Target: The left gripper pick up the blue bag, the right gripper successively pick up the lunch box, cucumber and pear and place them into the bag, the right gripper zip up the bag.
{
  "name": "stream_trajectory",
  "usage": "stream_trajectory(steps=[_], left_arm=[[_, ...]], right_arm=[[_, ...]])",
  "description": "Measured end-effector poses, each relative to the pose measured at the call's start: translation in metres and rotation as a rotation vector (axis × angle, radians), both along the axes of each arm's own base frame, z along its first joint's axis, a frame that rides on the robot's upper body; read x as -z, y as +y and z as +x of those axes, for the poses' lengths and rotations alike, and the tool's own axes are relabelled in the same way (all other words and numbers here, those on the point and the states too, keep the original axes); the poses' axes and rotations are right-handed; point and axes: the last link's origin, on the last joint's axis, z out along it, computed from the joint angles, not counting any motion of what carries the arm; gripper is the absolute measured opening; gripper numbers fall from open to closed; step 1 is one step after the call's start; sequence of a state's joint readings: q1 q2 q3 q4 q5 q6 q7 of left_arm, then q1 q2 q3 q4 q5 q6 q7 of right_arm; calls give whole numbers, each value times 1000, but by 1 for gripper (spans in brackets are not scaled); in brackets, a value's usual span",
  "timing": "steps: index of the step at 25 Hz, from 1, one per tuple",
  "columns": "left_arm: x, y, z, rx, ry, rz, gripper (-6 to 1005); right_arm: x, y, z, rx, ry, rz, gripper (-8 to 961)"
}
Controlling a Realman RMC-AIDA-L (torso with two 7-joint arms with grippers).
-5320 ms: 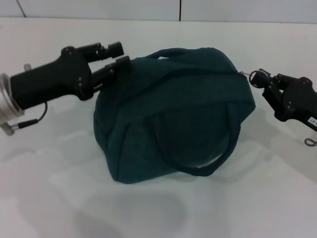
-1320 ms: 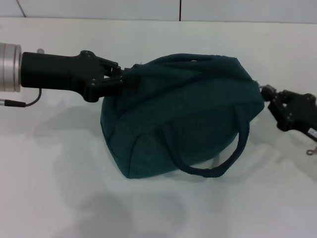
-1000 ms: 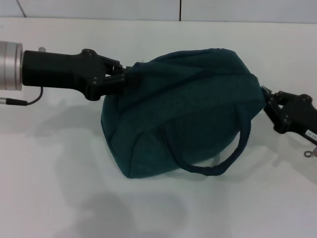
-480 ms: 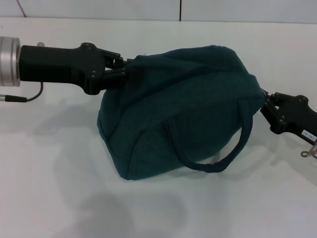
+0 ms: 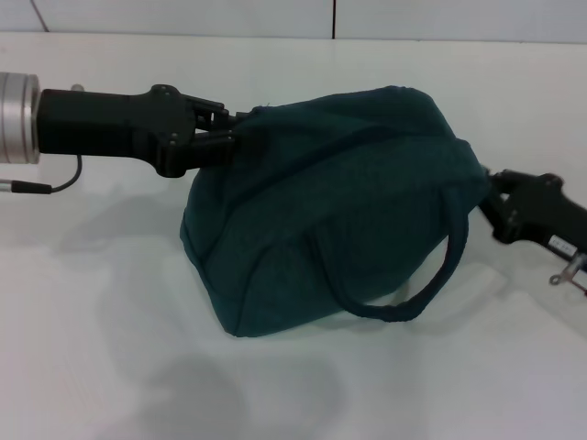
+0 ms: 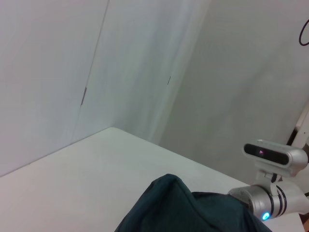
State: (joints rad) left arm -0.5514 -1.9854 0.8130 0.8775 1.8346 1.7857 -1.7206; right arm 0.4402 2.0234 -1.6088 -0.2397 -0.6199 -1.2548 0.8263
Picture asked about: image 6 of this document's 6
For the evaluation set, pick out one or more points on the dark teal fabric bag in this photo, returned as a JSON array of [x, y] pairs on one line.
[[181, 212]]

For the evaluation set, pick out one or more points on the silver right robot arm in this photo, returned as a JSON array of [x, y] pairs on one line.
[[260, 200]]

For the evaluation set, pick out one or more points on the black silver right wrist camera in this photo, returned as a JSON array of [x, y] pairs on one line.
[[292, 157]]

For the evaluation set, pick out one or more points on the white metal frame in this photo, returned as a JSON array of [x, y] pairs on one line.
[[303, 125]]

